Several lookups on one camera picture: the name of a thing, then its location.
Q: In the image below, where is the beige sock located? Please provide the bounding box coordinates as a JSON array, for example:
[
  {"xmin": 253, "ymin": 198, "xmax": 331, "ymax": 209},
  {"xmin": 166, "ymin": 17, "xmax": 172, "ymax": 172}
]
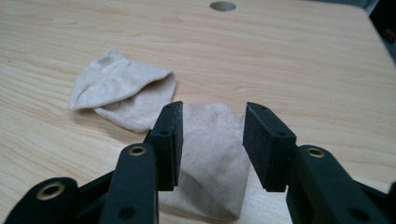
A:
[
  {"xmin": 158, "ymin": 102, "xmax": 252, "ymax": 221},
  {"xmin": 68, "ymin": 48, "xmax": 177, "ymax": 134}
]

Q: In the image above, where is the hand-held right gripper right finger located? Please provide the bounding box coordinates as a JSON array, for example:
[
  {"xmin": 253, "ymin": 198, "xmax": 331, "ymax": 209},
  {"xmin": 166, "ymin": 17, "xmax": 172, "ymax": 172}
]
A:
[{"xmin": 242, "ymin": 101, "xmax": 298, "ymax": 193}]

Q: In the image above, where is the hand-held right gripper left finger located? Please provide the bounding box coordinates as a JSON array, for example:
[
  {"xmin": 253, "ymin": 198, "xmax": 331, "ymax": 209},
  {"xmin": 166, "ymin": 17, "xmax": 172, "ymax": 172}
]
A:
[{"xmin": 144, "ymin": 100, "xmax": 184, "ymax": 192}]

